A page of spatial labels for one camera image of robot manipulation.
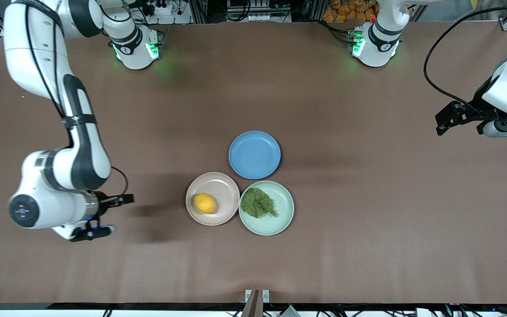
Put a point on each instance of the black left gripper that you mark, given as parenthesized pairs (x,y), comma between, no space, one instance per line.
(476,108)

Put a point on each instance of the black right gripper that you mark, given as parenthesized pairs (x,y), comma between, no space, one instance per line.
(102,201)

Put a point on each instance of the yellow lemon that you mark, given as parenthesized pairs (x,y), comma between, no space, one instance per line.
(204,203)

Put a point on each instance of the green lettuce leaf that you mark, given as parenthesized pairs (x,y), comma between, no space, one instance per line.
(258,203)

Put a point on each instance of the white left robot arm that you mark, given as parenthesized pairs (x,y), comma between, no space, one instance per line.
(506,94)

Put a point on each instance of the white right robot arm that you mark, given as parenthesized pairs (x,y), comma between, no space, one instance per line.
(82,145)

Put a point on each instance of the pale pink plate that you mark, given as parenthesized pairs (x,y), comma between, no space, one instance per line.
(222,189)

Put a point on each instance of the blue plate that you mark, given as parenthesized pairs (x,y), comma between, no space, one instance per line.
(254,155)

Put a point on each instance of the pile of orange fruits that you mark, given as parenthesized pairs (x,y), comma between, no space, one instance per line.
(346,11)

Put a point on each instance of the mint green plate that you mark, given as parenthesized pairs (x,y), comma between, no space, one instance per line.
(282,211)

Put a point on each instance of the white power strip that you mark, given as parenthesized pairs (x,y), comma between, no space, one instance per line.
(165,9)

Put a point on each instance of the small white bracket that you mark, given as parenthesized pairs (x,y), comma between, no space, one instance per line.
(266,296)
(248,296)

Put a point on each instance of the grey camera stand pole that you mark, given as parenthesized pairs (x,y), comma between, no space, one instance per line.
(251,308)

